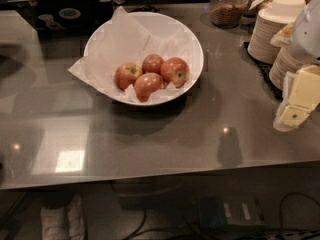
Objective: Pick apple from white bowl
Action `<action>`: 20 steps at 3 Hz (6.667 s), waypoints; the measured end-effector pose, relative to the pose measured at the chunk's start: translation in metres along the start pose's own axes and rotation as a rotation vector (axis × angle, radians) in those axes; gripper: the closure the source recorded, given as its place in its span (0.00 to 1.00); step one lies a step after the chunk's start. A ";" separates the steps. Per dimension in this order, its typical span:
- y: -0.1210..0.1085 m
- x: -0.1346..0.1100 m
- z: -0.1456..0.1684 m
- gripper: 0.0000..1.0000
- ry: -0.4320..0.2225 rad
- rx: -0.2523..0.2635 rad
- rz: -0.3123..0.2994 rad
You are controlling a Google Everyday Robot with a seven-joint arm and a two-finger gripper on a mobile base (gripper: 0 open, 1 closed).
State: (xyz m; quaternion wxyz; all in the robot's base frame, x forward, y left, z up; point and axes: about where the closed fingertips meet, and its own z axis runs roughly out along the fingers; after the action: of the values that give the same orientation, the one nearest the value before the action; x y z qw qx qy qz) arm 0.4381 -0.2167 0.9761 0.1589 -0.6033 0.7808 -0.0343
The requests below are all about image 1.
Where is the red apple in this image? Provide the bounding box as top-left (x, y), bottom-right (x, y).
top-left (114, 63), bottom-right (143, 90)
top-left (142, 54), bottom-right (164, 74)
top-left (134, 73), bottom-right (166, 102)
top-left (160, 57), bottom-right (190, 88)

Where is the stack of paper plates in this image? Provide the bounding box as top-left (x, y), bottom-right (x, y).
top-left (248, 0), bottom-right (306, 64)
top-left (269, 47), bottom-right (303, 90)

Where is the white paper liner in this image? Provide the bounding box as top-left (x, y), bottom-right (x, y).
top-left (67, 5), bottom-right (201, 104)

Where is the white shoe under table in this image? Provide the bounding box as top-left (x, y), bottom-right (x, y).
top-left (40, 192), bottom-right (87, 240)

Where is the red apple back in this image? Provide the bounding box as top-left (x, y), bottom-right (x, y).
top-left (142, 54), bottom-right (164, 74)

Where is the front stack of paper plates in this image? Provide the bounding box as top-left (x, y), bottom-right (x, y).
top-left (269, 47), bottom-right (303, 90)

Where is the black laptop with stickers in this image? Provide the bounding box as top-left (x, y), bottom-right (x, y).
top-left (8, 0), bottom-right (113, 33)

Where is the red apple front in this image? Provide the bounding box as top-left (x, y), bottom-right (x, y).
top-left (134, 73), bottom-right (166, 102)

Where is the white bowl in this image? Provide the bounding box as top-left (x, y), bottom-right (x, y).
top-left (83, 11), bottom-right (205, 107)

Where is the back stack of paper plates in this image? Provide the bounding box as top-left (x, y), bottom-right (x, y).
top-left (248, 0), bottom-right (306, 64)

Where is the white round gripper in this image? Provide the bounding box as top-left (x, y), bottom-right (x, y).
top-left (270, 0), bottom-right (320, 132)

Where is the black power adapter box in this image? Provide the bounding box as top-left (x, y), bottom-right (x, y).
top-left (198, 196), bottom-right (227, 229)

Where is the black cable on floor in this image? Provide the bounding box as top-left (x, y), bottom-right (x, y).
top-left (278, 192), bottom-right (320, 230)

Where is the glass jar of grains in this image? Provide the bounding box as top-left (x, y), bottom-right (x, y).
top-left (210, 0), bottom-right (249, 28)

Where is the black mat under plates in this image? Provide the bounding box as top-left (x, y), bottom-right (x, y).
top-left (243, 42), bottom-right (283, 102)

